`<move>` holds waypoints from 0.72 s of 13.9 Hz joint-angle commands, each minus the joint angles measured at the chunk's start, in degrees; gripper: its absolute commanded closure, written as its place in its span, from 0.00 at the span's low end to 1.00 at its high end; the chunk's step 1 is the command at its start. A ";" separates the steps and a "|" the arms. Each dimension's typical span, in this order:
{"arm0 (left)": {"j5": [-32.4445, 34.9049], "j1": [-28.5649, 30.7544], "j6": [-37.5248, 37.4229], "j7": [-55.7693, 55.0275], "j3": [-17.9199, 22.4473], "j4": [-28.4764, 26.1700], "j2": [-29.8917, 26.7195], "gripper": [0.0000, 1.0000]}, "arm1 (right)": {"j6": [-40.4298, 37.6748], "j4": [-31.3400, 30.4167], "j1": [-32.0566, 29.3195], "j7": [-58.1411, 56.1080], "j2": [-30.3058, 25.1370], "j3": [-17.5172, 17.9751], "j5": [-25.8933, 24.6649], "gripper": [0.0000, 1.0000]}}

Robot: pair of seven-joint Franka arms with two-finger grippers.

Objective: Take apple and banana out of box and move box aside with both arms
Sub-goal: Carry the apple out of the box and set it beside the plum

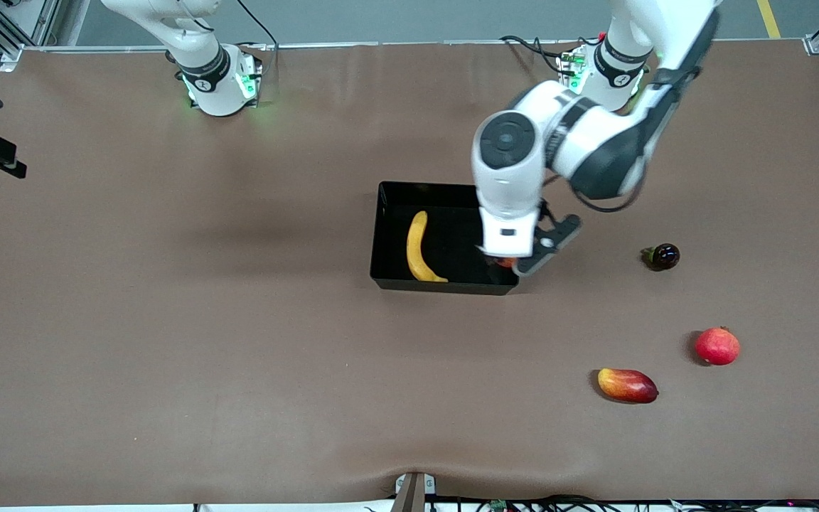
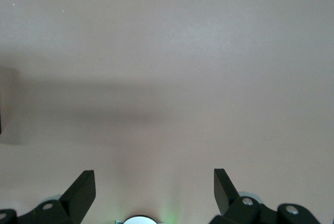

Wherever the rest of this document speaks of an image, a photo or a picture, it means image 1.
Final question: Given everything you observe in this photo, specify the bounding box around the metal table clamp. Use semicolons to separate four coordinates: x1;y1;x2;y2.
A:
394;471;437;512

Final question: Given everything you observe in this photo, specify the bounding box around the brown table mat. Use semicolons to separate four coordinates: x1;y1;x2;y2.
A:
0;39;819;507

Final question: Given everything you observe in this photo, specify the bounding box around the black base cable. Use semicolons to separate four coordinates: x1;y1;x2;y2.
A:
500;36;574;75
235;0;279;79

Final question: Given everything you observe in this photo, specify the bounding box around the red yellow mango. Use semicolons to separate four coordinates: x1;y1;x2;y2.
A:
597;368;660;405

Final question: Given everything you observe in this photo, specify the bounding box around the red pomegranate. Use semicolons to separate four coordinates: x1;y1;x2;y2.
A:
695;326;742;366

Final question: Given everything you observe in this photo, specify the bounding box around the black plastic box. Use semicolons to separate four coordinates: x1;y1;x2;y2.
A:
370;181;520;296

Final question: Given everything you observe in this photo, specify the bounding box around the dark purple plum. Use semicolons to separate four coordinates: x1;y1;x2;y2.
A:
642;242;681;271

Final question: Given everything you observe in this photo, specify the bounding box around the yellow banana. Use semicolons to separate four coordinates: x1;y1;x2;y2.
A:
407;210;449;284

